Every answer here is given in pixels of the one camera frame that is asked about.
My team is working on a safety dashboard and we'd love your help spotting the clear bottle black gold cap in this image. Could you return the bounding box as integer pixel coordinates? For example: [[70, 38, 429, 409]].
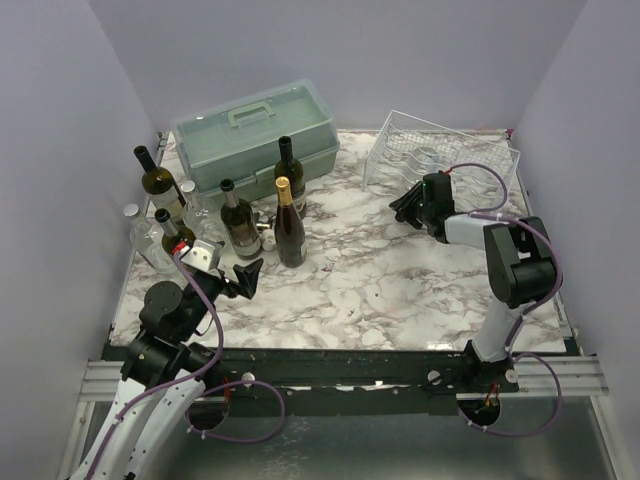
[[400, 147, 441, 191]]

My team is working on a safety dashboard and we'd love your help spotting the white wire wine rack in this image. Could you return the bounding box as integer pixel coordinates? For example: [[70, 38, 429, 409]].
[[362, 111, 522, 212]]

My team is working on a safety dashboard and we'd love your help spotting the red wine bottle gold cap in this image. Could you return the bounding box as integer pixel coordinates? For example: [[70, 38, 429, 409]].
[[274, 176, 307, 268]]

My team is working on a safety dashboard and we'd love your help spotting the green bottle silver neck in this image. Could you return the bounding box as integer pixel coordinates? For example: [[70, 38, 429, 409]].
[[220, 178, 262, 260]]

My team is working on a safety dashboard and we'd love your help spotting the dark bottle tan label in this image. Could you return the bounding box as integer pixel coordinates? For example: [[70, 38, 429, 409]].
[[154, 208, 196, 259]]

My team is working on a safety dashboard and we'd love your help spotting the clear bottle white cap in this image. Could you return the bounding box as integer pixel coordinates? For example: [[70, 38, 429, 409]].
[[180, 180, 227, 247]]

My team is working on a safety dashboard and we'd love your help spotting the clear bottle silver cap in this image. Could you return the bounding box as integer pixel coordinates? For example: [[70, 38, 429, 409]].
[[123, 204, 175, 275]]

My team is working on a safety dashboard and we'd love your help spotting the green bottle cream label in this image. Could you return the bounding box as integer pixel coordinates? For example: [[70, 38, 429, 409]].
[[274, 136, 307, 219]]

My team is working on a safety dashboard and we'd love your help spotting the green wine bottle white label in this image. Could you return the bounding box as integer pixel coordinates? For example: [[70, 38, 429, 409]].
[[133, 145, 186, 223]]

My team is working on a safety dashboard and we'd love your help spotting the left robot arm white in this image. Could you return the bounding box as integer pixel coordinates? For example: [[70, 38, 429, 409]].
[[72, 259, 264, 479]]

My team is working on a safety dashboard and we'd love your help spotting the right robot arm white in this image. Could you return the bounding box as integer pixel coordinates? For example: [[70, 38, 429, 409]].
[[389, 171, 563, 392]]

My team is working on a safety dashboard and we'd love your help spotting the green plastic toolbox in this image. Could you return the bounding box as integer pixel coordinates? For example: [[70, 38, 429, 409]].
[[171, 80, 340, 201]]

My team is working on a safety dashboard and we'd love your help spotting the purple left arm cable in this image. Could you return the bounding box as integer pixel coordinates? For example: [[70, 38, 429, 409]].
[[82, 249, 287, 480]]

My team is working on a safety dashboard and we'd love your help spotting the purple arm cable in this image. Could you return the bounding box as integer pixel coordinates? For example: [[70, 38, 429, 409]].
[[444, 163, 565, 439], [82, 249, 287, 480]]

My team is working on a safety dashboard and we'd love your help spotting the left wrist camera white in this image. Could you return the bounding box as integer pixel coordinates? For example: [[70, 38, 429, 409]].
[[171, 239, 224, 273]]

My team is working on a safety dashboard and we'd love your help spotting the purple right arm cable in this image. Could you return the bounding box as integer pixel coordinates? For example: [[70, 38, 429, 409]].
[[444, 163, 565, 439]]

